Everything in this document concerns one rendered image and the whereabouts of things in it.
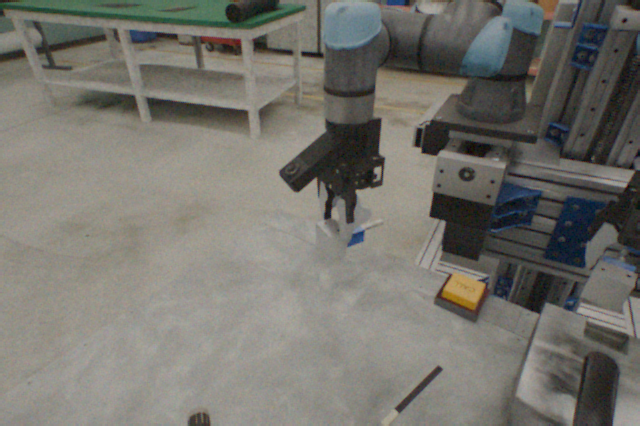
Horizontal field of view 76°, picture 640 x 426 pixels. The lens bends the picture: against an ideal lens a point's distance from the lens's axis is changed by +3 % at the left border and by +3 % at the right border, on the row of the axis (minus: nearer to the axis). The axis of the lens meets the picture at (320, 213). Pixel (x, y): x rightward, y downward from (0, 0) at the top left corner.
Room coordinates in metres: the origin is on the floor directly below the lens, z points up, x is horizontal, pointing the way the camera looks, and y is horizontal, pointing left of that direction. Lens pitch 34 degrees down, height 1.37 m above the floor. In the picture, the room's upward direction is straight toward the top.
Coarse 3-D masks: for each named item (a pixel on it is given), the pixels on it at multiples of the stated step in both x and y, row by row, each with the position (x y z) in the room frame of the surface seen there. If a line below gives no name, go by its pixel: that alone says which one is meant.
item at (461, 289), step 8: (456, 272) 0.59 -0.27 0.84; (456, 280) 0.57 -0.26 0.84; (464, 280) 0.57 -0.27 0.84; (472, 280) 0.57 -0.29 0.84; (448, 288) 0.55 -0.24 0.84; (456, 288) 0.55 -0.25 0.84; (464, 288) 0.55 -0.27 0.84; (472, 288) 0.55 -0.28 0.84; (480, 288) 0.55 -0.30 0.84; (448, 296) 0.54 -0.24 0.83; (456, 296) 0.53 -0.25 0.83; (464, 296) 0.53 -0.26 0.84; (472, 296) 0.53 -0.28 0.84; (480, 296) 0.54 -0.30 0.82; (464, 304) 0.52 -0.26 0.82; (472, 304) 0.51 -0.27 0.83
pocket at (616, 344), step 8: (592, 328) 0.42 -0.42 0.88; (584, 336) 0.42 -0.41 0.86; (592, 336) 0.42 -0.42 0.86; (600, 336) 0.41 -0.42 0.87; (608, 336) 0.41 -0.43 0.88; (600, 344) 0.40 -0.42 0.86; (608, 344) 0.40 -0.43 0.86; (616, 344) 0.40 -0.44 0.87; (624, 344) 0.40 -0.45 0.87; (624, 352) 0.38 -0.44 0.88
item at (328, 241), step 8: (320, 224) 0.58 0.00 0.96; (328, 224) 0.58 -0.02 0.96; (336, 224) 0.58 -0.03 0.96; (368, 224) 0.61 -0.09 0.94; (376, 224) 0.62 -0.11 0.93; (320, 232) 0.57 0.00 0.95; (328, 232) 0.56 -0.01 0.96; (336, 232) 0.56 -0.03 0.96; (360, 232) 0.58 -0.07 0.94; (320, 240) 0.57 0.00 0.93; (328, 240) 0.55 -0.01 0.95; (336, 240) 0.55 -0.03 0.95; (352, 240) 0.57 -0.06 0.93; (360, 240) 0.58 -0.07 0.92; (320, 248) 0.57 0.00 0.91; (328, 248) 0.55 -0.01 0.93; (336, 248) 0.55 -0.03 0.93; (344, 248) 0.56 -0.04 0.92; (328, 256) 0.55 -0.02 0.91; (336, 256) 0.55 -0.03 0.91
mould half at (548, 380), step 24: (552, 312) 0.44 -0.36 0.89; (552, 336) 0.40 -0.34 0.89; (576, 336) 0.40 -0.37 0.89; (528, 360) 0.36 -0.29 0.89; (552, 360) 0.36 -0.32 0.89; (576, 360) 0.36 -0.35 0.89; (624, 360) 0.36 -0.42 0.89; (528, 384) 0.32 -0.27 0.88; (552, 384) 0.32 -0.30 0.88; (576, 384) 0.32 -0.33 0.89; (624, 384) 0.32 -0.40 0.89; (528, 408) 0.29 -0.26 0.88; (552, 408) 0.29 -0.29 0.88; (624, 408) 0.29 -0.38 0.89
